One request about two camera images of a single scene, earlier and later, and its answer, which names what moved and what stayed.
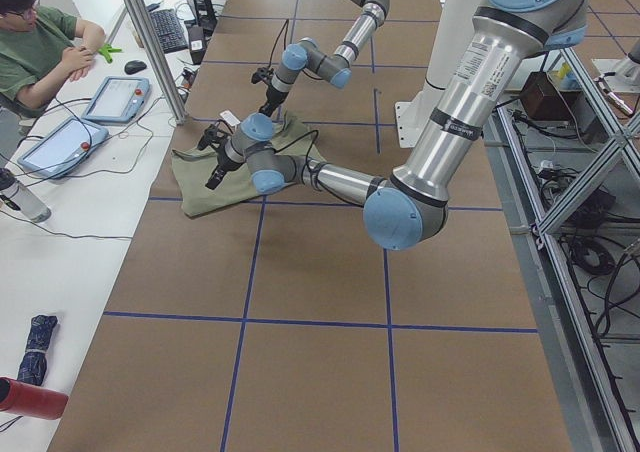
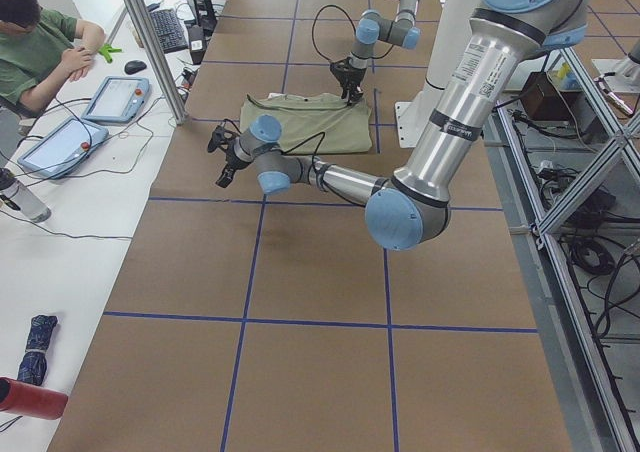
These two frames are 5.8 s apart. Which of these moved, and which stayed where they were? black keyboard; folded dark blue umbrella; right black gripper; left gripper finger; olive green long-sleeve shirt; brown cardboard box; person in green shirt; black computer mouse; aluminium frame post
Moved: olive green long-sleeve shirt; left gripper finger; right black gripper
Stayed: folded dark blue umbrella; aluminium frame post; brown cardboard box; black computer mouse; person in green shirt; black keyboard
